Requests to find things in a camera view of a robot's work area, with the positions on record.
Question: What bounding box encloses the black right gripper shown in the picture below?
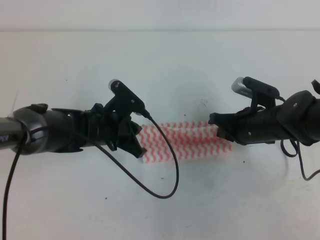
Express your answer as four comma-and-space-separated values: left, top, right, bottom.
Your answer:
208, 106, 283, 145

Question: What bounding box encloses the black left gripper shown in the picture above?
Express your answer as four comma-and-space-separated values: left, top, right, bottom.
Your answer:
74, 103, 147, 159

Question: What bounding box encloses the black right camera cable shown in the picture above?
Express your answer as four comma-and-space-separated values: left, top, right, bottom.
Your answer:
274, 96, 320, 181

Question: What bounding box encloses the black camera cable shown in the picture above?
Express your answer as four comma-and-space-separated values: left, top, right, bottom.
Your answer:
1, 109, 180, 240
274, 96, 320, 181

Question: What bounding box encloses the pink white striped towel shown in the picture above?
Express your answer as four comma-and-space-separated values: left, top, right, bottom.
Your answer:
137, 120, 232, 164

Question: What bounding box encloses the black left camera cable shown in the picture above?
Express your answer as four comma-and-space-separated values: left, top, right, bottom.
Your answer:
1, 109, 180, 240

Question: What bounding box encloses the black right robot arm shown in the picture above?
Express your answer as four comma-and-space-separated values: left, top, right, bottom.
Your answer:
208, 76, 320, 146

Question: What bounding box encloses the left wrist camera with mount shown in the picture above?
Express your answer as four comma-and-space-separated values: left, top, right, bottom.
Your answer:
104, 79, 151, 120

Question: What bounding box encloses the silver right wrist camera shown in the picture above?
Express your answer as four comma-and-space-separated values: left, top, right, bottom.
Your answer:
231, 76, 281, 109

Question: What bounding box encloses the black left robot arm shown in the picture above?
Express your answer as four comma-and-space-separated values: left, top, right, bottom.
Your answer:
0, 103, 146, 158

